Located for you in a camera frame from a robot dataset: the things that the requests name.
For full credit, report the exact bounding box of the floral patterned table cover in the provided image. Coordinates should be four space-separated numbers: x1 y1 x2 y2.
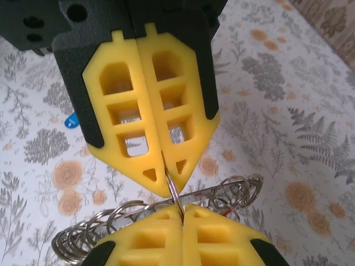
0 0 355 266

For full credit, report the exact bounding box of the blue key tag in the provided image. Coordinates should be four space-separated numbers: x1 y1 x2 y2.
63 112 80 130

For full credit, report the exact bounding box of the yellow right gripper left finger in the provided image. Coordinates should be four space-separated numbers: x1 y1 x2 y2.
83 204 184 266

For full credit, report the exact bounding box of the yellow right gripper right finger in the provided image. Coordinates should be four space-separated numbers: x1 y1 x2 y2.
182 203 288 266

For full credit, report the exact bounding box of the metal keyring with small rings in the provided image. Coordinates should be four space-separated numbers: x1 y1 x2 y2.
51 169 263 264

